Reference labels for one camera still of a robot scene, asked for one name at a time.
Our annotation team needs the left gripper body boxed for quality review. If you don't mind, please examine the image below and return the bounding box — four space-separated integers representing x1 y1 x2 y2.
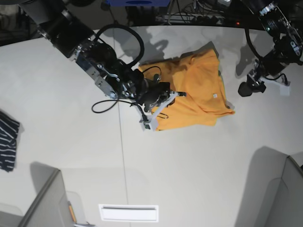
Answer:
246 69 267 94

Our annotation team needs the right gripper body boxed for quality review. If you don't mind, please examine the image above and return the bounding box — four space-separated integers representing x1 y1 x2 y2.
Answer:
139 82 171 113

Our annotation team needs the orange yellow T-shirt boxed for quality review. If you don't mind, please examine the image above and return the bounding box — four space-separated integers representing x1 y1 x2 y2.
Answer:
139 45 235 131

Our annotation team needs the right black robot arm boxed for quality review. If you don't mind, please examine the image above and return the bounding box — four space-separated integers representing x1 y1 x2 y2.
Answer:
18 0 171 112

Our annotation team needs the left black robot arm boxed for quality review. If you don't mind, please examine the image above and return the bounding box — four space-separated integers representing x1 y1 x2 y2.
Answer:
238 0 303 97

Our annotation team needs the grey bin right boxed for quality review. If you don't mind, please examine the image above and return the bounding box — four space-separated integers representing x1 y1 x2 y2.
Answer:
235 156 303 227

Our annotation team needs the grey bin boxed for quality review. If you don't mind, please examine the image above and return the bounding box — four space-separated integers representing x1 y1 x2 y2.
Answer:
0 168 97 227
235 156 303 227

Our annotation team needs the white label plate on table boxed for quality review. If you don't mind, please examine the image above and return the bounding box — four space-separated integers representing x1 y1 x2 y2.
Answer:
98 204 159 222

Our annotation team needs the navy white striped garment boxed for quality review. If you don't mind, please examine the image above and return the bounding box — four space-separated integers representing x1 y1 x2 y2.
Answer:
0 112 20 172

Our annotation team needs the grey bin left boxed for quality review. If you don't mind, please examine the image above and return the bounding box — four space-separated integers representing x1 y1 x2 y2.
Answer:
0 168 97 227

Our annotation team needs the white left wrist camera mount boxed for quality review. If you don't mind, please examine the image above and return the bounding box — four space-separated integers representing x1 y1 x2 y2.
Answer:
253 60 291 96

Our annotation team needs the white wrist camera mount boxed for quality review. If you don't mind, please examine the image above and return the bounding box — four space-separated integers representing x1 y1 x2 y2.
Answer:
253 60 291 96
136 91 187 131

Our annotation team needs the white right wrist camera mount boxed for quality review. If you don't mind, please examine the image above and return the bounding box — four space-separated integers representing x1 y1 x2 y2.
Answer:
136 91 187 131

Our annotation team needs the power strip with cables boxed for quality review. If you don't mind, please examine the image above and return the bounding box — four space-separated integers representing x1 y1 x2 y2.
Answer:
155 13 224 26

